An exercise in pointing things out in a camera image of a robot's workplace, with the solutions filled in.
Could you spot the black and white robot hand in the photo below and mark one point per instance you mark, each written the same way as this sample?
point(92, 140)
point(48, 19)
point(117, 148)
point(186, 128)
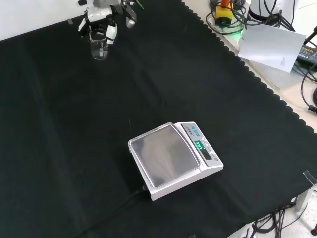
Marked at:
point(95, 15)

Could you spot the clear glass beaker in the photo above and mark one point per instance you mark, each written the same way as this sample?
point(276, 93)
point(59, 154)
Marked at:
point(99, 47)

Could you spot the white electronic balance steel pan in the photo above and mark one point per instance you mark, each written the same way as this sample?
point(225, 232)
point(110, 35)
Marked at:
point(173, 158)

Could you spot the black bench cloth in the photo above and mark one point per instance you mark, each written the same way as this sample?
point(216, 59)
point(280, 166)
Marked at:
point(123, 124)

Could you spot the yellow stop button box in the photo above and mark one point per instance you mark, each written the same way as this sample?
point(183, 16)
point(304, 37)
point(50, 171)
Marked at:
point(223, 15)

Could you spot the pale white board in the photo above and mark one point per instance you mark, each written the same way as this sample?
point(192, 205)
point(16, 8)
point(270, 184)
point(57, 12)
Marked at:
point(271, 48)

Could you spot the black control box yellow label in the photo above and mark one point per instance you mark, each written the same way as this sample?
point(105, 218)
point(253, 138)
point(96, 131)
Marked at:
point(307, 55)

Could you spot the metal bench clamp bracket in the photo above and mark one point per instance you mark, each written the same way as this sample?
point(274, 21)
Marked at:
point(306, 191)

